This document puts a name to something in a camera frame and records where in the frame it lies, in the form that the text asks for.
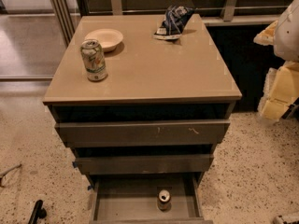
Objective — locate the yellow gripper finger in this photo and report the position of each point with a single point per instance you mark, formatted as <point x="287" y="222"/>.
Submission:
<point x="280" y="90"/>
<point x="266" y="36"/>

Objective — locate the dark object at right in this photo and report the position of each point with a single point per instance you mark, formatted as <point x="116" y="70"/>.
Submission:
<point x="292" y="111"/>

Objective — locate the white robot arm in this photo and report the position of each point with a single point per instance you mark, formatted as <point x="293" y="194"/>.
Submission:
<point x="286" y="37"/>

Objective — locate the grey three-drawer cabinet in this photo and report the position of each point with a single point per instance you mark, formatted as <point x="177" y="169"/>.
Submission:
<point x="147" y="80"/>

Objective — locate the orange soda can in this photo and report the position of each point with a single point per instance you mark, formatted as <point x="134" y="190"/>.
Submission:
<point x="164" y="200"/>

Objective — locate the white shallow bowl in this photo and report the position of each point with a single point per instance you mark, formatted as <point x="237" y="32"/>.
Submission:
<point x="109" y="39"/>

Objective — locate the grey top drawer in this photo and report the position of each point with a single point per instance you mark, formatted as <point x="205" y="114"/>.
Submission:
<point x="142" y="134"/>

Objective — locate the green white soda can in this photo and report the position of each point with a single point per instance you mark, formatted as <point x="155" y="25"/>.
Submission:
<point x="94" y="60"/>

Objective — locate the grey middle drawer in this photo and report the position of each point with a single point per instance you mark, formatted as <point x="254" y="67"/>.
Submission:
<point x="131" y="165"/>

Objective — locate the white base at corner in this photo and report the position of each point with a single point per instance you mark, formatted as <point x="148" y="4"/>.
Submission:
<point x="292" y="218"/>

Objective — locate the grey open bottom drawer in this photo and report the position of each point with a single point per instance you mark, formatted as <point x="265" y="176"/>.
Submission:
<point x="133" y="200"/>

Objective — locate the black object on floor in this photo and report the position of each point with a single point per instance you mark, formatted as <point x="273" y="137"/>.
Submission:
<point x="39" y="212"/>

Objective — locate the thin metal rod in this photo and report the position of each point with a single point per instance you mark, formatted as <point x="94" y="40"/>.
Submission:
<point x="7" y="171"/>

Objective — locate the blue white sneaker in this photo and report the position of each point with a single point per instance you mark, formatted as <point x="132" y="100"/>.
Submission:
<point x="174" y="22"/>

